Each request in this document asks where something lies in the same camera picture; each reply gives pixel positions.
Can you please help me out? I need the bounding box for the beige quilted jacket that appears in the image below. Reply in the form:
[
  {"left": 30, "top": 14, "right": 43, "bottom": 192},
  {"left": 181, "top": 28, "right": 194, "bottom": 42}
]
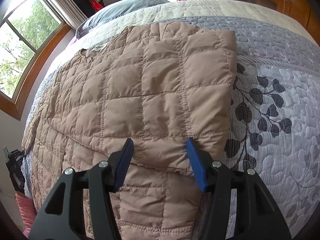
[{"left": 22, "top": 21, "right": 237, "bottom": 239}]

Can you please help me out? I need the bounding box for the pink sleeved left forearm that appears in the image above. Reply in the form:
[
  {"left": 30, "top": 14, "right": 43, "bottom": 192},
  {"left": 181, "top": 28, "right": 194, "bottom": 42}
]
[{"left": 15, "top": 191, "right": 36, "bottom": 238}]

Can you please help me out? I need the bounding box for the grey floral quilted bedspread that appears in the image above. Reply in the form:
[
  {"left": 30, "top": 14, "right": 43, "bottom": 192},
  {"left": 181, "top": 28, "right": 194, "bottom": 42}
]
[{"left": 21, "top": 0, "right": 320, "bottom": 240}]

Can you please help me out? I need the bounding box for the wooden framed side window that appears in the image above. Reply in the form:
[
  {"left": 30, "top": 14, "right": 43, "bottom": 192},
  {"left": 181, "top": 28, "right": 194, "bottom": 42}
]
[{"left": 1, "top": 0, "right": 71, "bottom": 120}]

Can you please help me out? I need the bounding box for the white pleated curtain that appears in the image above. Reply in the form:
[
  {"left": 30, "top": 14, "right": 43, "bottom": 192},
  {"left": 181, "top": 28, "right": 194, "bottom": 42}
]
[{"left": 47, "top": 0, "right": 87, "bottom": 30}]

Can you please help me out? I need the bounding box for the grey blue pillow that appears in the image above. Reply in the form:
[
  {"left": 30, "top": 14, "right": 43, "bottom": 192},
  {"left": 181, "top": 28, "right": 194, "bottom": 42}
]
[{"left": 75, "top": 0, "right": 169, "bottom": 40}]

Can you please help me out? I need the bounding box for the orange wooden cabinet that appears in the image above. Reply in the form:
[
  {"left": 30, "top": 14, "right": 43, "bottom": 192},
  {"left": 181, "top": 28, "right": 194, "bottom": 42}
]
[{"left": 252, "top": 0, "right": 319, "bottom": 45}]

